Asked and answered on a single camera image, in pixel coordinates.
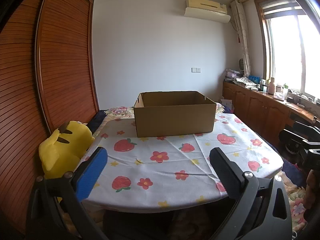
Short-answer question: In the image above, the person's right hand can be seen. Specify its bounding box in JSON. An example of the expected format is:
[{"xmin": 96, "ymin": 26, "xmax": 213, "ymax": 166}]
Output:
[{"xmin": 303, "ymin": 169, "xmax": 320, "ymax": 210}]

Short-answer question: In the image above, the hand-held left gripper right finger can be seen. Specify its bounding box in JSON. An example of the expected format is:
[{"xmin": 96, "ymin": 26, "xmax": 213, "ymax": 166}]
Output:
[{"xmin": 209, "ymin": 147, "xmax": 293, "ymax": 240}]

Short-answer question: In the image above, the pink jar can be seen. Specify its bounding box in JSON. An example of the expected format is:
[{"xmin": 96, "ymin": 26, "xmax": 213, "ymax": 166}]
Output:
[{"xmin": 267, "ymin": 77, "xmax": 277, "ymax": 95}]

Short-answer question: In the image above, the brown cardboard box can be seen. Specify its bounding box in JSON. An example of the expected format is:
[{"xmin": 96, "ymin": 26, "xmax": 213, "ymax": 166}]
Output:
[{"xmin": 133, "ymin": 91, "xmax": 217, "ymax": 138}]

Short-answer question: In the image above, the folded patterned cloth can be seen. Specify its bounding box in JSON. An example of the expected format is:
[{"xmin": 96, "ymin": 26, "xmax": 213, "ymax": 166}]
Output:
[{"xmin": 235, "ymin": 76, "xmax": 258, "ymax": 88}]

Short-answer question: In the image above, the patterned curtain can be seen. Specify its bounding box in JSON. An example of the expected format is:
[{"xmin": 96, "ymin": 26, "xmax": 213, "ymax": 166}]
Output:
[{"xmin": 230, "ymin": 0, "xmax": 253, "ymax": 78}]

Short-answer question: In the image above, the wooden louvred wardrobe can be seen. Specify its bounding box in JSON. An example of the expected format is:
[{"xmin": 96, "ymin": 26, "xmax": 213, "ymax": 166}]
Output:
[{"xmin": 0, "ymin": 0, "xmax": 100, "ymax": 233}]

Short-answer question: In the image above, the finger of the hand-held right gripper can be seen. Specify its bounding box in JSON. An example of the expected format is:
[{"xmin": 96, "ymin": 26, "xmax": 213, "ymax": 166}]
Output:
[
  {"xmin": 279, "ymin": 129, "xmax": 307, "ymax": 154},
  {"xmin": 292, "ymin": 121, "xmax": 320, "ymax": 133}
]

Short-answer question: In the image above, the dark blue sheet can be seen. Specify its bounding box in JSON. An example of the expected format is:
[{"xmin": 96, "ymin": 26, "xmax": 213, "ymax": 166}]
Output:
[{"xmin": 86, "ymin": 109, "xmax": 109, "ymax": 133}]

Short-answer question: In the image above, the window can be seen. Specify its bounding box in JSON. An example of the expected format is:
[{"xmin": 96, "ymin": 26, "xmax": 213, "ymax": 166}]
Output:
[{"xmin": 255, "ymin": 0, "xmax": 320, "ymax": 103}]

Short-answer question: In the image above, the stack of papers and boxes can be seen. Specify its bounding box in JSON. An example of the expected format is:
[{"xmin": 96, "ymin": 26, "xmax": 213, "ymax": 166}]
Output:
[{"xmin": 225, "ymin": 69, "xmax": 244, "ymax": 80}]

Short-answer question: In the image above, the black desk device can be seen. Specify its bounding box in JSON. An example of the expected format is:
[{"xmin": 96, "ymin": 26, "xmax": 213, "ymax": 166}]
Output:
[{"xmin": 286, "ymin": 95, "xmax": 315, "ymax": 108}]

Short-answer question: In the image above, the yellow plush toy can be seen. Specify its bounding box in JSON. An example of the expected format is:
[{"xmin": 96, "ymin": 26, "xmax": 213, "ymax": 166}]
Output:
[{"xmin": 39, "ymin": 121, "xmax": 95, "ymax": 180}]

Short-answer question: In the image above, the strawberry flower print tablecloth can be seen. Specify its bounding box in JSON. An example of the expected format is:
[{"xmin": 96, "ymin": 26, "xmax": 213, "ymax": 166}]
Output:
[{"xmin": 59, "ymin": 112, "xmax": 284, "ymax": 214}]

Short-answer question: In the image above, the wall air conditioner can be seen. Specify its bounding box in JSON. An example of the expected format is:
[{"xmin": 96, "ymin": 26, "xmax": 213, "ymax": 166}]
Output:
[{"xmin": 184, "ymin": 0, "xmax": 231, "ymax": 23}]

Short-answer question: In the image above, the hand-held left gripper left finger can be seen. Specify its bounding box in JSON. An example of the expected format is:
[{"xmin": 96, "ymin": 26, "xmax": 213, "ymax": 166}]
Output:
[{"xmin": 26, "ymin": 146, "xmax": 110, "ymax": 240}]

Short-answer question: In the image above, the floral blanket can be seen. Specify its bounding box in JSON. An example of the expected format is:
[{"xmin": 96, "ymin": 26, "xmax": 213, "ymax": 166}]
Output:
[{"xmin": 280, "ymin": 170, "xmax": 310, "ymax": 233}]

